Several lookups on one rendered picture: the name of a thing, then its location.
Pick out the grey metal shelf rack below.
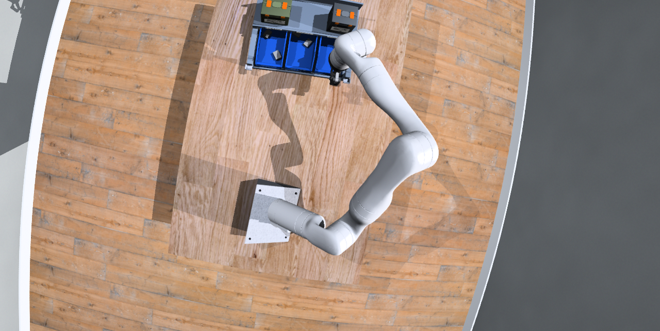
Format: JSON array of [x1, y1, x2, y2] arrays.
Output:
[[245, 0, 363, 78]]

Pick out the olive green case with orange latches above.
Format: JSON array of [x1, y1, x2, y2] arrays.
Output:
[[261, 0, 292, 26]]

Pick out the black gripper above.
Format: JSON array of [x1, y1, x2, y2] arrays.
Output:
[[328, 53, 347, 86]]

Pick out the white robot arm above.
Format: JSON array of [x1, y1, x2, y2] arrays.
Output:
[[268, 28, 438, 256]]

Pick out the black case with orange grip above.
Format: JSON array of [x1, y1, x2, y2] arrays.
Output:
[[326, 3, 358, 34]]

